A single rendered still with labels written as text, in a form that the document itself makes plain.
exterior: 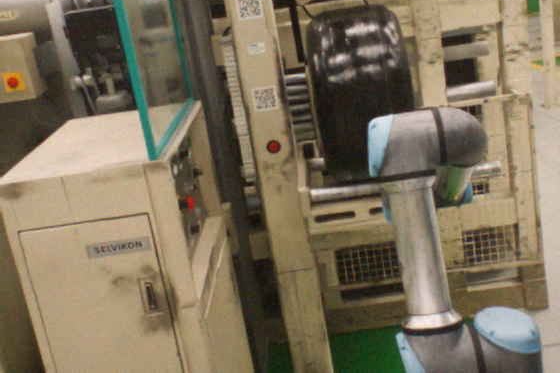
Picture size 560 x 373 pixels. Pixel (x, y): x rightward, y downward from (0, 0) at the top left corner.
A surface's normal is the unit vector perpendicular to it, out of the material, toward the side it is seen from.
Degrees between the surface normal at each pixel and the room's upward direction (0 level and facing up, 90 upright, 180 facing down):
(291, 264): 90
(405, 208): 71
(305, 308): 90
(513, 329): 8
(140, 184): 90
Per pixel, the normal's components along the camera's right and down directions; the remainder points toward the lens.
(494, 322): -0.02, -0.96
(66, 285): 0.00, 0.26
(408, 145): 0.02, -0.06
